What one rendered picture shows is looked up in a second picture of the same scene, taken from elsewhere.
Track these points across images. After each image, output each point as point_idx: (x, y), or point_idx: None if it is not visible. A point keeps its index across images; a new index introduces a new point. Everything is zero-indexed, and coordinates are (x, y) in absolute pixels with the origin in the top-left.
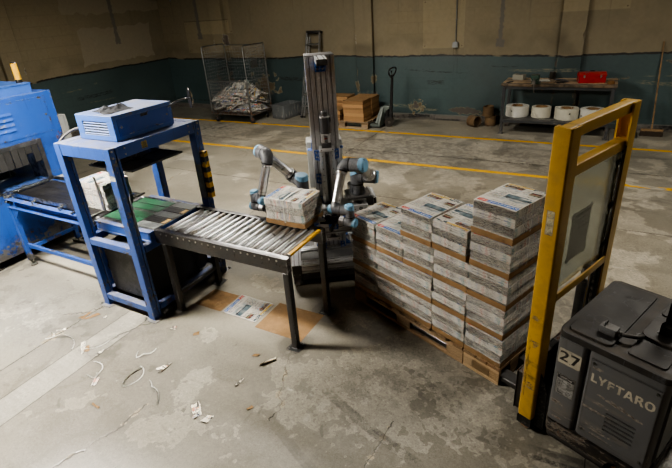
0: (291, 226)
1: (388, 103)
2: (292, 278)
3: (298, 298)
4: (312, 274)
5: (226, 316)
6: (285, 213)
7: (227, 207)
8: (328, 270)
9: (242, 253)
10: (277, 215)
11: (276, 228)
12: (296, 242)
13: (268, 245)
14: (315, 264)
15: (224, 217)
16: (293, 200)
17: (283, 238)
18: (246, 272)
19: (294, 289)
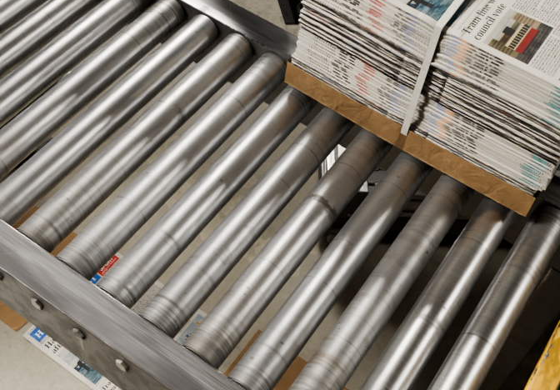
0: (437, 166)
1: None
2: (307, 190)
3: (332, 317)
4: (399, 221)
5: (38, 369)
6: (426, 95)
7: None
8: (467, 218)
9: (133, 373)
10: (365, 81)
11: (338, 140)
12: (486, 350)
13: (304, 334)
14: (426, 196)
15: None
16: (515, 43)
17: (397, 279)
18: (132, 117)
19: (316, 257)
